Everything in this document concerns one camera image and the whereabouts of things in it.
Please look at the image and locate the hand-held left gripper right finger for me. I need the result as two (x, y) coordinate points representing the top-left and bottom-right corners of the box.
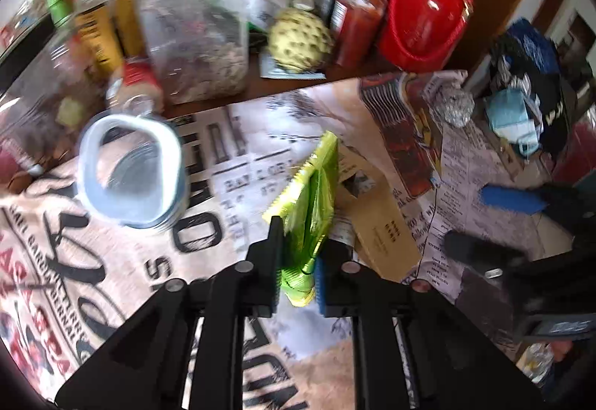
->
(313, 242), (545, 410)

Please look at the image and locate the gold-lid plastic jar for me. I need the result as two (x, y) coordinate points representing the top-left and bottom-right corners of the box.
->
(131, 0), (252, 106)

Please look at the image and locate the green sugar apple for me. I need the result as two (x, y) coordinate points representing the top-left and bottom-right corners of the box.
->
(267, 7), (335, 73)

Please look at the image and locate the red thermos jug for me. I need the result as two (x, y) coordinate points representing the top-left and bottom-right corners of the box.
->
(378, 0), (479, 73)

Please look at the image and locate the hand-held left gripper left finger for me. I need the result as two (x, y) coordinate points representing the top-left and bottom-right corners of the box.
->
(55, 215), (286, 410)

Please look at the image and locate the printed tablecloth table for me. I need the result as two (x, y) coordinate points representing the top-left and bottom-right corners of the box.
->
(0, 70), (573, 410)

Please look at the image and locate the crumpled foil ball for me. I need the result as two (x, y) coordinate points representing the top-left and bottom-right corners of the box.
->
(440, 86), (476, 128)

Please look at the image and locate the person's right hand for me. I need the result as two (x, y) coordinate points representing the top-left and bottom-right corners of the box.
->
(549, 338), (578, 364)

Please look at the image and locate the green snack wrapper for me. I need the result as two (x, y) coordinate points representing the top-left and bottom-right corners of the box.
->
(261, 131), (340, 308)

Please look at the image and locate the clear plastic bottle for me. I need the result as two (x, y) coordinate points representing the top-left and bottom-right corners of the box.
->
(517, 342), (555, 387)

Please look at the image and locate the small red-label can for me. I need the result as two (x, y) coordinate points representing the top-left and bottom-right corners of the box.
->
(106, 58), (166, 117)

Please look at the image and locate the red sauce bottle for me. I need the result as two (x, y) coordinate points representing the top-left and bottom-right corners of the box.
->
(332, 0), (389, 69)

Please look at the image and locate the tan cardboard box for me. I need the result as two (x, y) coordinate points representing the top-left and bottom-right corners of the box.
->
(333, 149), (422, 280)

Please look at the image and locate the black-lid plastic jar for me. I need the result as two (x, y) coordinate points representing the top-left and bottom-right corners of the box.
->
(0, 19), (108, 169)

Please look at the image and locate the small green bottle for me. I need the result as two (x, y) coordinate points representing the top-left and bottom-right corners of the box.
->
(47, 0), (77, 26)

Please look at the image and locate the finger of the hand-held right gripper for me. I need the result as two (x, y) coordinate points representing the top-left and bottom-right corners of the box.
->
(442, 229), (529, 278)
(479, 187), (548, 216)

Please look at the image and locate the clear yellow-label bottle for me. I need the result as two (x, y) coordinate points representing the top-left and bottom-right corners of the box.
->
(70, 0), (123, 76)

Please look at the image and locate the pale green sachet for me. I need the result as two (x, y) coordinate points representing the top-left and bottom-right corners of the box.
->
(258, 51), (327, 80)

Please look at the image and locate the clear plastic tub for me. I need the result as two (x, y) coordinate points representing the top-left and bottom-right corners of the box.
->
(77, 111), (189, 231)

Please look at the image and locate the black bag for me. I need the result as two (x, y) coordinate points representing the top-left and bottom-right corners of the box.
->
(489, 33), (596, 155)

